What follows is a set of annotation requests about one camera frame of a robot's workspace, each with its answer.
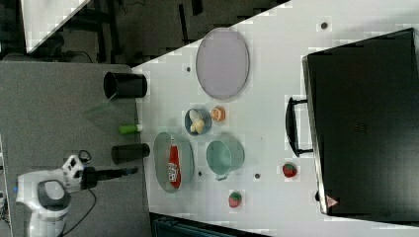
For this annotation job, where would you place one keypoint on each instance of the green oval strainer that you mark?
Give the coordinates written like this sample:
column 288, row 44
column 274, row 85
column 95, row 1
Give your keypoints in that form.
column 161, row 151

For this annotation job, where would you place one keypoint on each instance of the large red strawberry toy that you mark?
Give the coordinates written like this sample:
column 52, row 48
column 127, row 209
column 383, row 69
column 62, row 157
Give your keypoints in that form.
column 235, row 199

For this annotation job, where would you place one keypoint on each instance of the red plush ketchup bottle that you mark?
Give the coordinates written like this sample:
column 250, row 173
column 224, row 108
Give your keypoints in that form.
column 174, row 173

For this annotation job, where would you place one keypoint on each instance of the green marker pen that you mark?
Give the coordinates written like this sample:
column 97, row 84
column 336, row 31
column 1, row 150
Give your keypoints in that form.
column 130, row 129

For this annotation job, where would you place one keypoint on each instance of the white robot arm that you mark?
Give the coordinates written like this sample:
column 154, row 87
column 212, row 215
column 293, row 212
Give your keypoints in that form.
column 47, row 193

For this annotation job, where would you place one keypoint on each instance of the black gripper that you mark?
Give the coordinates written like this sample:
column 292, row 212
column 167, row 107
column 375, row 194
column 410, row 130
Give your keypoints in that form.
column 77, row 176

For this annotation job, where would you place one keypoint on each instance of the lilac round plate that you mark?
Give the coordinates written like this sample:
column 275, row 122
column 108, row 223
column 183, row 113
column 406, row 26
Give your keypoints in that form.
column 222, row 63

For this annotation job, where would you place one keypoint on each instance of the small red strawberry toy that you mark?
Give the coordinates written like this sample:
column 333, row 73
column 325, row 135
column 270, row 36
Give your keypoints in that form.
column 289, row 170

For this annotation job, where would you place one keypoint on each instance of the orange slice toy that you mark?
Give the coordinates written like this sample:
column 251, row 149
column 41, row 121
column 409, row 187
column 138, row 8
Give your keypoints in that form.
column 218, row 113

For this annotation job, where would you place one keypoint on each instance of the black cup with green funnel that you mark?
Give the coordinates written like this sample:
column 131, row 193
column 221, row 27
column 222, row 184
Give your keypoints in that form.
column 121, row 86

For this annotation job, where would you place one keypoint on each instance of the silver toaster oven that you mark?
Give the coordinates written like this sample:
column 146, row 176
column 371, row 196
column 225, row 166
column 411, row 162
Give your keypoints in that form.
column 362, row 100

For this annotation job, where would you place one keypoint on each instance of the green cup with handle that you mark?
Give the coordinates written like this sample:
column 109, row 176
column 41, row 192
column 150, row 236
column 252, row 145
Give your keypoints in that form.
column 224, row 155

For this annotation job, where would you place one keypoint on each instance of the peeled toy banana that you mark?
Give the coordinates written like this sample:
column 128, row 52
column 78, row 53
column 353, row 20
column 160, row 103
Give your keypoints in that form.
column 198, row 123

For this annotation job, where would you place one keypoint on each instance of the blue bowl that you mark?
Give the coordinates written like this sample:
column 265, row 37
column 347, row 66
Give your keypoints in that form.
column 206, row 117

